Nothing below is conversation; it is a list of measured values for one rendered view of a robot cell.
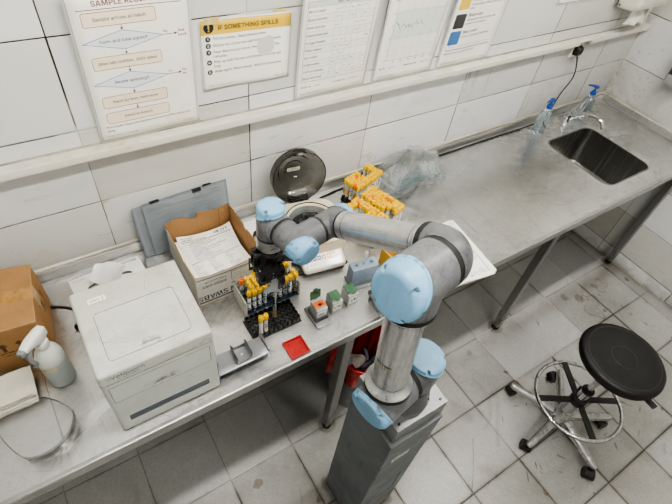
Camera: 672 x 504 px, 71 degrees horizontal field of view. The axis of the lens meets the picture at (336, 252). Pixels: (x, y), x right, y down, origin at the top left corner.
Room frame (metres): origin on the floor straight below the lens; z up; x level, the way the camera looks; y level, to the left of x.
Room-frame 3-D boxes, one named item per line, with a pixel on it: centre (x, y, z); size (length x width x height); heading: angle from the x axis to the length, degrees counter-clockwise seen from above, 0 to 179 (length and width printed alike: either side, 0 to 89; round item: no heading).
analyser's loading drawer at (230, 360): (0.70, 0.25, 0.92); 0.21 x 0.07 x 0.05; 129
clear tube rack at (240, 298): (0.98, 0.21, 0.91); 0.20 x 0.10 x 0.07; 129
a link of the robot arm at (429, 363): (0.65, -0.26, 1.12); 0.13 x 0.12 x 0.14; 140
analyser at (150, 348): (0.65, 0.46, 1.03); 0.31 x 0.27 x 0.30; 129
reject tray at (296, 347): (0.79, 0.08, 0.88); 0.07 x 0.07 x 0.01; 39
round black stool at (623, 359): (1.15, -1.21, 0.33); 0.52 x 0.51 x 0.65; 152
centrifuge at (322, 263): (1.25, 0.10, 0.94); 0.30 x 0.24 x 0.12; 30
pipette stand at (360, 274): (1.11, -0.10, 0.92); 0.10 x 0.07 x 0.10; 121
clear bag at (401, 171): (1.72, -0.21, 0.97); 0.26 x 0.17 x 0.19; 143
